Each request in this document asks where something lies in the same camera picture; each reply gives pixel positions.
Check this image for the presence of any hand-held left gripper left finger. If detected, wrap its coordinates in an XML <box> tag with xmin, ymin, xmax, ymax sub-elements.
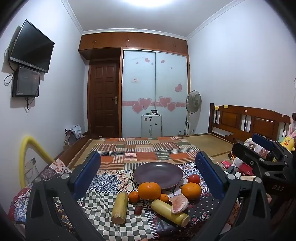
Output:
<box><xmin>25</xmin><ymin>151</ymin><xmax>104</xmax><ymax>241</ymax></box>

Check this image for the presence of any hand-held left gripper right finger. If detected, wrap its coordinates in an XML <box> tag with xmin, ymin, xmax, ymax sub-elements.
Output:
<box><xmin>195</xmin><ymin>151</ymin><xmax>272</xmax><ymax>241</ymax></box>

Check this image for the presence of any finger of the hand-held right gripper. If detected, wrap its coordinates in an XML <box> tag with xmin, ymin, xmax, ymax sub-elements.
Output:
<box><xmin>252</xmin><ymin>133</ymin><xmax>277</xmax><ymax>151</ymax></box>
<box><xmin>232</xmin><ymin>143</ymin><xmax>287</xmax><ymax>176</ymax></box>

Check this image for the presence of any yellow sugarcane piece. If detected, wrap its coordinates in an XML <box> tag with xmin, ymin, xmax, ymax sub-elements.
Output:
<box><xmin>151</xmin><ymin>199</ymin><xmax>190</xmax><ymax>227</ymax></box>
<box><xmin>111</xmin><ymin>191</ymin><xmax>129</xmax><ymax>224</ymax></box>

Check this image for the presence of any dark purple plate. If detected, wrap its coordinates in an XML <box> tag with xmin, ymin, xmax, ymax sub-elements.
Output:
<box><xmin>133</xmin><ymin>162</ymin><xmax>184</xmax><ymax>190</ymax></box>

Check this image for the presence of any large orange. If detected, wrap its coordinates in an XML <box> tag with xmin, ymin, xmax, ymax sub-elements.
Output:
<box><xmin>138</xmin><ymin>182</ymin><xmax>161</xmax><ymax>200</ymax></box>

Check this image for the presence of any printed patchwork quilt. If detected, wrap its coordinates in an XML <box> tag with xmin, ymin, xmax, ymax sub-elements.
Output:
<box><xmin>8</xmin><ymin>160</ymin><xmax>238</xmax><ymax>241</ymax></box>

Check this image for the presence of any yellow plush toy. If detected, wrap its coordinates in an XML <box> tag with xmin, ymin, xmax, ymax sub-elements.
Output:
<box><xmin>279</xmin><ymin>130</ymin><xmax>296</xmax><ymax>152</ymax></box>

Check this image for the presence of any wooden bed headboard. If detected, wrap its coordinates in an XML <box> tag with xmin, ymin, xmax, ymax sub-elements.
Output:
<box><xmin>208</xmin><ymin>103</ymin><xmax>290</xmax><ymax>144</ymax></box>

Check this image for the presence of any woven straw bed mat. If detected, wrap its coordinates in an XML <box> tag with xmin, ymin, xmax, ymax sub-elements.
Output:
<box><xmin>69</xmin><ymin>134</ymin><xmax>234</xmax><ymax>164</ymax></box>

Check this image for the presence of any pile of clothes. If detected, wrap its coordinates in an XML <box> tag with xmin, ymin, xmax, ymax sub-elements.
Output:
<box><xmin>64</xmin><ymin>124</ymin><xmax>84</xmax><ymax>145</ymax></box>

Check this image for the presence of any yellow foam tube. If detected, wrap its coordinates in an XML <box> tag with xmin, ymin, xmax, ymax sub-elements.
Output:
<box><xmin>20</xmin><ymin>136</ymin><xmax>55</xmax><ymax>189</ymax></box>

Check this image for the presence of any striped orange patchwork blanket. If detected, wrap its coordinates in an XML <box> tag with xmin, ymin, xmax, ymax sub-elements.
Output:
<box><xmin>89</xmin><ymin>137</ymin><xmax>201</xmax><ymax>171</ymax></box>

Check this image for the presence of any standing fan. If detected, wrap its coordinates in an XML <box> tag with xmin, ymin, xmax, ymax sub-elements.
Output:
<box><xmin>184</xmin><ymin>90</ymin><xmax>202</xmax><ymax>136</ymax></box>

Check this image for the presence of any white boxy appliance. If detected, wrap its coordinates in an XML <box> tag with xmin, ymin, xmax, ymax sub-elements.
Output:
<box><xmin>141</xmin><ymin>113</ymin><xmax>162</xmax><ymax>138</ymax></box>

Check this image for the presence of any brown wooden door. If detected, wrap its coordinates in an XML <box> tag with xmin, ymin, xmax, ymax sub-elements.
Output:
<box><xmin>88</xmin><ymin>60</ymin><xmax>121</xmax><ymax>138</ymax></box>

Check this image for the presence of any sliding wardrobe with pink hearts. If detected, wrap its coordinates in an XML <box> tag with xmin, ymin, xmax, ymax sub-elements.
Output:
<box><xmin>121</xmin><ymin>49</ymin><xmax>188</xmax><ymax>138</ymax></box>

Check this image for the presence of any wooden overhead cabinet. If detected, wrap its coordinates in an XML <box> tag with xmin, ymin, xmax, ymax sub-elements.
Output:
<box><xmin>78</xmin><ymin>32</ymin><xmax>189</xmax><ymax>61</ymax></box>

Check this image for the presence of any wooden bed frame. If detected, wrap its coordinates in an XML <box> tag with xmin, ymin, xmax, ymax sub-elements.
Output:
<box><xmin>55</xmin><ymin>136</ymin><xmax>93</xmax><ymax>168</ymax></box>

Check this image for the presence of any wall power socket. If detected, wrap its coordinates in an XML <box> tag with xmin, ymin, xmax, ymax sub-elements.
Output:
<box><xmin>24</xmin><ymin>158</ymin><xmax>37</xmax><ymax>170</ymax></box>

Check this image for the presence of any small black wall monitor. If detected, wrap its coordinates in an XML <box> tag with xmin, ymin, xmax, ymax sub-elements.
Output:
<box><xmin>12</xmin><ymin>65</ymin><xmax>40</xmax><ymax>98</ymax></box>

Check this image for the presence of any black looped cable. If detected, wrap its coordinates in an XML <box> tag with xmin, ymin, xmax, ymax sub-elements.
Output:
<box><xmin>4</xmin><ymin>73</ymin><xmax>15</xmax><ymax>86</ymax></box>

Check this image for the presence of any wall-mounted black television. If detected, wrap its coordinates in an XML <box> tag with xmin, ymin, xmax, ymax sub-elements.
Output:
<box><xmin>9</xmin><ymin>19</ymin><xmax>55</xmax><ymax>74</ymax></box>

